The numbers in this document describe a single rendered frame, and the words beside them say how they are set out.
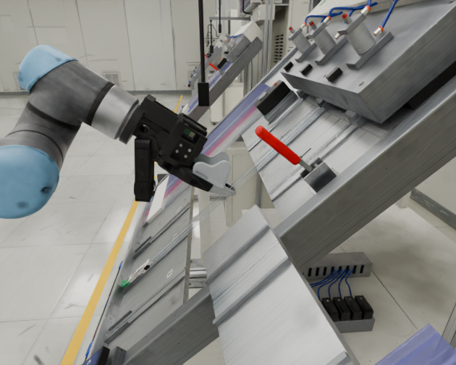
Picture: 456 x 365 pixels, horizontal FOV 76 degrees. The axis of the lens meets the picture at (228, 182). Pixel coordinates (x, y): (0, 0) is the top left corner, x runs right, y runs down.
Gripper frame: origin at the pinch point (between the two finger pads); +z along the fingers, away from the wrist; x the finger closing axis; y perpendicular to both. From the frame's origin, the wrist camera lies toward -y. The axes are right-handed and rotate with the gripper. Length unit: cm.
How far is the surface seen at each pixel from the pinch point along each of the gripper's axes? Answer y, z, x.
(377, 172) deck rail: 17.6, 5.0, -21.1
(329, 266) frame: -7.3, 38.0, 10.0
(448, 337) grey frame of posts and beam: 5.6, 31.2, -22.1
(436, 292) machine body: 3, 62, 3
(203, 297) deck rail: -5.7, -1.4, -20.9
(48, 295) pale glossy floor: -127, -20, 76
